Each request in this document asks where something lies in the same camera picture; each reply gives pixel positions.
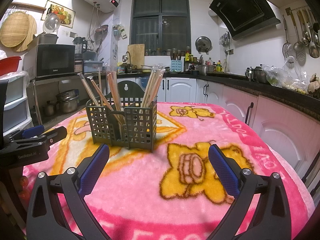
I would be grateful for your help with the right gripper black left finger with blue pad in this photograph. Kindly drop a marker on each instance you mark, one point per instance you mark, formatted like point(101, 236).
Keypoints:
point(45, 217)

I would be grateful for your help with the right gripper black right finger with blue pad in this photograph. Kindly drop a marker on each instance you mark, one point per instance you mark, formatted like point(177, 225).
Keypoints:
point(260, 209)

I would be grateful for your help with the dark green utensil basket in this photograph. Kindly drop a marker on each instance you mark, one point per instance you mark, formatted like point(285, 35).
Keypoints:
point(134, 126)

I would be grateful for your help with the thin back chopstick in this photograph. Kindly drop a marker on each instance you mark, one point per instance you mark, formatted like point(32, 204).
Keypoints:
point(100, 86)

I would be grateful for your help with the tall chopstick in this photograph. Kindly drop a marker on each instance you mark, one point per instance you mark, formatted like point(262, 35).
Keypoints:
point(112, 81)

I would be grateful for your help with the compartment chopstick bundle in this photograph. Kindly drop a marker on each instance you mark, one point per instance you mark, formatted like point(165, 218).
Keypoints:
point(156, 76)

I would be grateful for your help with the dark kitchen window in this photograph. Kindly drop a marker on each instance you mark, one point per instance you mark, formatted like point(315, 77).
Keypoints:
point(161, 25)

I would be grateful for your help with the left hand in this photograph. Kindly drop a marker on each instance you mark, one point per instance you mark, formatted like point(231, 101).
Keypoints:
point(24, 193)

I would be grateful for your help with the white plastic drawer unit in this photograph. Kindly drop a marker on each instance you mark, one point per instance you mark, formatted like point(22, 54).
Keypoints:
point(16, 114)

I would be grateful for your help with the stacked steel pots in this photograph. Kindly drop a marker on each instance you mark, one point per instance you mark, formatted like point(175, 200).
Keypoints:
point(68, 100)

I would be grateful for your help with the red plastic basin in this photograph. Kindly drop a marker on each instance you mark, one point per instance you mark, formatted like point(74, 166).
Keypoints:
point(9, 64)

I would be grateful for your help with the black microwave oven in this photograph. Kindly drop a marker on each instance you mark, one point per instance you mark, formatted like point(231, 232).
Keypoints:
point(45, 60)

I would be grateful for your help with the white base cabinets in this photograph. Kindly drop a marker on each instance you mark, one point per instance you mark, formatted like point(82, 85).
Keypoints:
point(286, 120)

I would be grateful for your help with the blue dish tray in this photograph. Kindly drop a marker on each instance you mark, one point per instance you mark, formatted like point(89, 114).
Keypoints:
point(92, 66)

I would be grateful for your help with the pink bear blanket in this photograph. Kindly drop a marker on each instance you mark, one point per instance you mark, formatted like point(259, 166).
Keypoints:
point(173, 192)

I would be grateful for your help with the blender with black base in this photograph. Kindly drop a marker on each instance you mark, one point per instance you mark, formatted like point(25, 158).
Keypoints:
point(80, 44)

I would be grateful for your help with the round bamboo board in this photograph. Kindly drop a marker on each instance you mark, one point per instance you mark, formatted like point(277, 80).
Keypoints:
point(17, 31)

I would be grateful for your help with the blue hanging bin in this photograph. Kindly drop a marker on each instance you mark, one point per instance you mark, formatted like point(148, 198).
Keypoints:
point(142, 82)

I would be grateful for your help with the framed fruit picture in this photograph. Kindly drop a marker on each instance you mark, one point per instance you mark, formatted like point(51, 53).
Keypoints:
point(65, 14)

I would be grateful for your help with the wooden cutting board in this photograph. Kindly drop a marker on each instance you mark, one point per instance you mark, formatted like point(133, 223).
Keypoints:
point(137, 54)

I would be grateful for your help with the steel pot on counter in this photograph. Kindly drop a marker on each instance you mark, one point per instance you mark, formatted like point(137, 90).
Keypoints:
point(260, 75)

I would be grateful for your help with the plastic bag with vegetables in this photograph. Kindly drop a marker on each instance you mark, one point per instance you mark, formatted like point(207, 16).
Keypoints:
point(289, 76)

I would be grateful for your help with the steel kettle on counter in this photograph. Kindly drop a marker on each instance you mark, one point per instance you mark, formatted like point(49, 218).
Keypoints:
point(249, 73)

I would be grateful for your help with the yellow oil bottle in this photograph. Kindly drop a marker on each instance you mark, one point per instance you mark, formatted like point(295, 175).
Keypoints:
point(219, 66)

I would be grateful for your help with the light blue knife block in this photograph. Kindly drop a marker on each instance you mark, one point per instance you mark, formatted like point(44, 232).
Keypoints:
point(176, 66)

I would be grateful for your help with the hanging steel skimmer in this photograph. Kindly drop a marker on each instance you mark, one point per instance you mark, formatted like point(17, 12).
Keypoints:
point(287, 45)

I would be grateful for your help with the hanging steel ladle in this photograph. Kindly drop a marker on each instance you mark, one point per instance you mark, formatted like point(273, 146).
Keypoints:
point(298, 46)

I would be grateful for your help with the hanging steel pot lid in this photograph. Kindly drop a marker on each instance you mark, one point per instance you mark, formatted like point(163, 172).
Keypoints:
point(203, 44)

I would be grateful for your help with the black range hood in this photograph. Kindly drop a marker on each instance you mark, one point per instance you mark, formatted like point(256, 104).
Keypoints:
point(244, 17)

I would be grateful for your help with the glass lid on wall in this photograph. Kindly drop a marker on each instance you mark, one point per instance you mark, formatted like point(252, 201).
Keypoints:
point(51, 23)

